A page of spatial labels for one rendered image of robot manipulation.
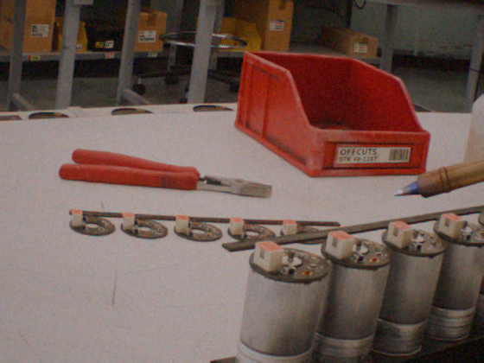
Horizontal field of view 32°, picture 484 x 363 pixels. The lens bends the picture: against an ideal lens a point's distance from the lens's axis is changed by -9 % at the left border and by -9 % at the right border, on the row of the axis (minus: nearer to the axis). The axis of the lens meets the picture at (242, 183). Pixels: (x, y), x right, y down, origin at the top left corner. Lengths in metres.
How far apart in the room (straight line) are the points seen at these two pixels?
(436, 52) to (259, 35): 1.77
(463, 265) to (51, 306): 0.17
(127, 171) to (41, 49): 3.88
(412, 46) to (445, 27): 0.34
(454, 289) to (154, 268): 0.15
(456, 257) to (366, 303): 0.05
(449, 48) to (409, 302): 6.12
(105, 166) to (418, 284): 0.26
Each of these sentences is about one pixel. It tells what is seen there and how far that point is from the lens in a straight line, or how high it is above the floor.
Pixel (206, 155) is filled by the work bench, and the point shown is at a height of 0.75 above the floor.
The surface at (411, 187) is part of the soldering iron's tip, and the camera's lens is 0.28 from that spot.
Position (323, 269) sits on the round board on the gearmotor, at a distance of 0.28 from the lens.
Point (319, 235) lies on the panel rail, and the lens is 0.31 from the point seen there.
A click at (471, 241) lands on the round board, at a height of 0.81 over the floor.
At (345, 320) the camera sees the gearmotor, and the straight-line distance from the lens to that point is 0.30.
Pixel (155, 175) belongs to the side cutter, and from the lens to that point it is 0.53.
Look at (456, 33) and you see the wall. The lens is 6.44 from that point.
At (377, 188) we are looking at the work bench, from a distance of 0.58.
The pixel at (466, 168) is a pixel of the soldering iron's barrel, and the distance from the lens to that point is 0.28.
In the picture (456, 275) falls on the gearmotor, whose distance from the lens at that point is 0.33.
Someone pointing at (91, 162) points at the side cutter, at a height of 0.75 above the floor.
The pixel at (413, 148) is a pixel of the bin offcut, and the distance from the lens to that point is 0.62.
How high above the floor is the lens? 0.92
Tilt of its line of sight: 18 degrees down
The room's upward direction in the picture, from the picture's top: 7 degrees clockwise
